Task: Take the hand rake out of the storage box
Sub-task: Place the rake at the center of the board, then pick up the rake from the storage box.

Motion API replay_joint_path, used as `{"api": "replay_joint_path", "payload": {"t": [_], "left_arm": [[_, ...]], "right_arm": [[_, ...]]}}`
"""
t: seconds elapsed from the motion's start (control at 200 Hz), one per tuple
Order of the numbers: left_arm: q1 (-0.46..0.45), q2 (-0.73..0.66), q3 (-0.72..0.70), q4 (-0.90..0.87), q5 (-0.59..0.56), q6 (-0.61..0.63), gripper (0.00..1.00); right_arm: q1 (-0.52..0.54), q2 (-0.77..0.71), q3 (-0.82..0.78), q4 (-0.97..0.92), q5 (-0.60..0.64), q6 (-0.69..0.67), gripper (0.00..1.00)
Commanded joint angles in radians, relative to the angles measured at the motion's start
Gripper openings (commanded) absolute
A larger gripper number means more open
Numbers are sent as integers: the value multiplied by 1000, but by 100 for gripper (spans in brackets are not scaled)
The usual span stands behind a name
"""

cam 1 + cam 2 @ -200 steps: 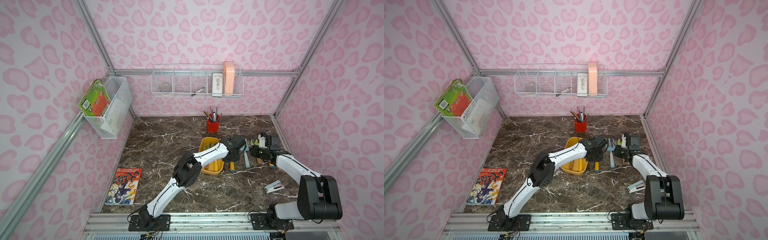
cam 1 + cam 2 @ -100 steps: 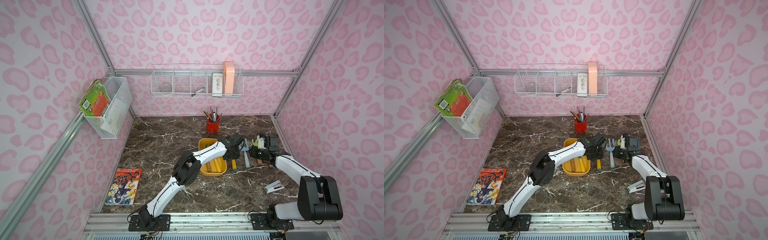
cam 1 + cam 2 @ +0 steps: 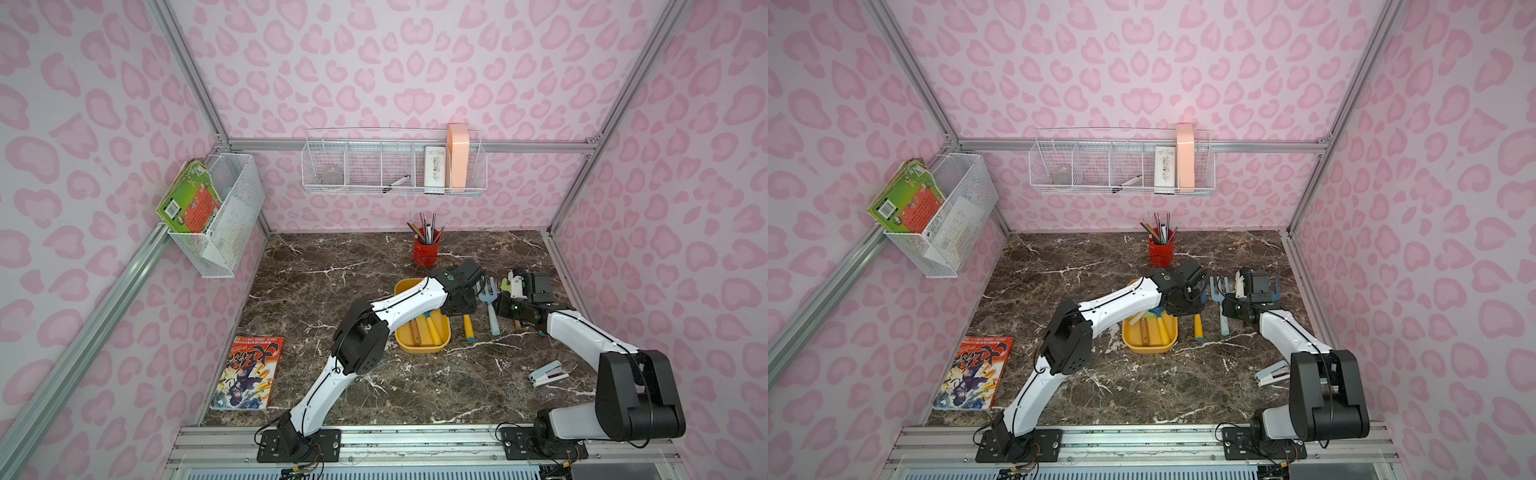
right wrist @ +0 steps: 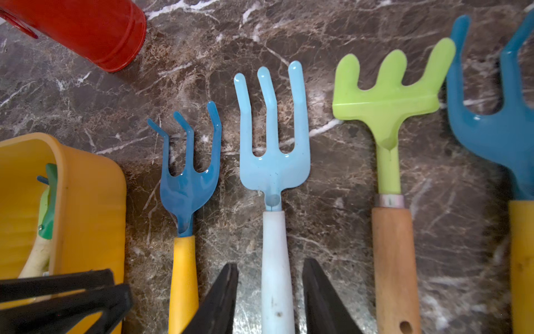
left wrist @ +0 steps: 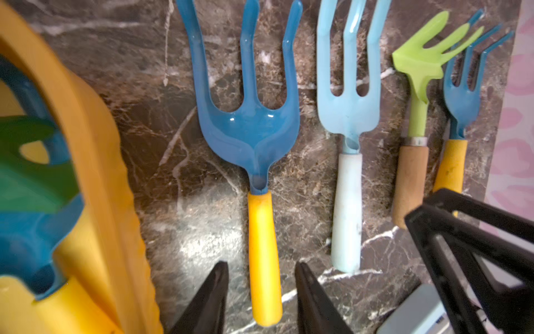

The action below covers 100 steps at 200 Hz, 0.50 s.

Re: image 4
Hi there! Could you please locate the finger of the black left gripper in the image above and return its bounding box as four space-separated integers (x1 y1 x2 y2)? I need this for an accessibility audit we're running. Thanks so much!
1 284 133 333
1 269 115 303

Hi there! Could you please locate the teal cultivator yellow handle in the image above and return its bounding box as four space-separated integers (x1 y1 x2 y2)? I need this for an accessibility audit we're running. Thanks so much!
444 8 534 334

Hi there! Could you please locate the red pencil cup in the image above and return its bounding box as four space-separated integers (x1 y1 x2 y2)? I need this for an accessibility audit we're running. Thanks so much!
1 0 147 72

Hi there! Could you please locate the yellow plastic storage box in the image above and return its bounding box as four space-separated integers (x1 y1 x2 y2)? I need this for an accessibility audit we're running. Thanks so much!
0 132 128 334

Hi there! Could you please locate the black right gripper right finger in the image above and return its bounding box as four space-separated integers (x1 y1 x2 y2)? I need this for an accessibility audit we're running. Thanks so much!
302 257 362 334

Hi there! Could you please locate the light blue hand fork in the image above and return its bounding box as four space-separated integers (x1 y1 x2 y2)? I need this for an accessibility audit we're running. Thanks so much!
234 61 311 333

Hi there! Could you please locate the dark green hand rake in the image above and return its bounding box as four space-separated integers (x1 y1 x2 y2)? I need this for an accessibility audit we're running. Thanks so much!
18 164 58 278

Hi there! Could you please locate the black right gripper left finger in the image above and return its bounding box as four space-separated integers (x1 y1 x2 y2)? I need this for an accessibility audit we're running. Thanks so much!
183 262 239 334

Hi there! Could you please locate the blue cultivator yellow handle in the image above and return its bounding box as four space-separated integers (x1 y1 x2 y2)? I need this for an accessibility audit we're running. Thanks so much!
147 101 222 333

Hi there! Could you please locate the light green hand rake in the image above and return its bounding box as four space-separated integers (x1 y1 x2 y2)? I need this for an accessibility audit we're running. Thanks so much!
332 38 456 333

